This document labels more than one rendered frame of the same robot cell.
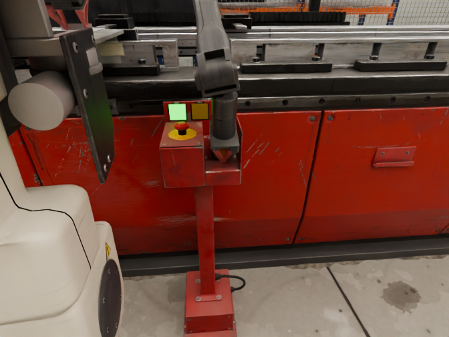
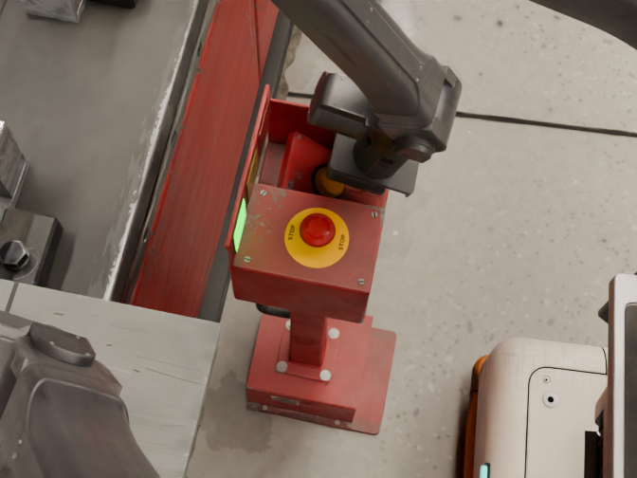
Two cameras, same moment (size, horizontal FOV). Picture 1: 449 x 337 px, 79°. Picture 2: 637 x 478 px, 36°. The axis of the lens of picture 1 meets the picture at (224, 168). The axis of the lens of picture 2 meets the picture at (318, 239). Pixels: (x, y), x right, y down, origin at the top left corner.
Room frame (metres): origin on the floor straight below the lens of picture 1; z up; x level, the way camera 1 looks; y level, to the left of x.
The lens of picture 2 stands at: (0.56, 0.50, 1.79)
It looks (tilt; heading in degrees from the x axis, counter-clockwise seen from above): 68 degrees down; 283
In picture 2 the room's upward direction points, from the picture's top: 4 degrees clockwise
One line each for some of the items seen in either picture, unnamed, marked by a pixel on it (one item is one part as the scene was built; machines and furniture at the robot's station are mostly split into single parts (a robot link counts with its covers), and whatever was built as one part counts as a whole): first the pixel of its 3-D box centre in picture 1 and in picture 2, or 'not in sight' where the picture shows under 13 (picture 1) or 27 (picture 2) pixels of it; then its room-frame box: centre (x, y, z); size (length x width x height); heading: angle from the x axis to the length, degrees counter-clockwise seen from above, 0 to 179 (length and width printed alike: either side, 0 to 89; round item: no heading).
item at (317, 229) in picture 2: (182, 130); (317, 233); (0.65, 0.11, 0.79); 0.04 x 0.04 x 0.04
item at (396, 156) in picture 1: (395, 156); not in sight; (0.89, -0.63, 0.59); 0.15 x 0.02 x 0.07; 95
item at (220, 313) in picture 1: (208, 306); (323, 362); (0.64, 0.06, 0.06); 0.25 x 0.20 x 0.12; 5
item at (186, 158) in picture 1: (201, 142); (316, 209); (0.67, 0.06, 0.75); 0.20 x 0.16 x 0.18; 95
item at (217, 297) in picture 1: (208, 289); (307, 349); (0.67, 0.06, 0.13); 0.10 x 0.10 x 0.01; 5
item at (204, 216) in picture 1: (206, 239); (310, 303); (0.67, 0.06, 0.39); 0.05 x 0.05 x 0.54; 5
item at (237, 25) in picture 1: (236, 22); not in sight; (1.16, -0.05, 1.01); 0.26 x 0.12 x 0.05; 5
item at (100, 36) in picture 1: (78, 35); (40, 396); (0.81, 0.39, 1.00); 0.26 x 0.18 x 0.01; 5
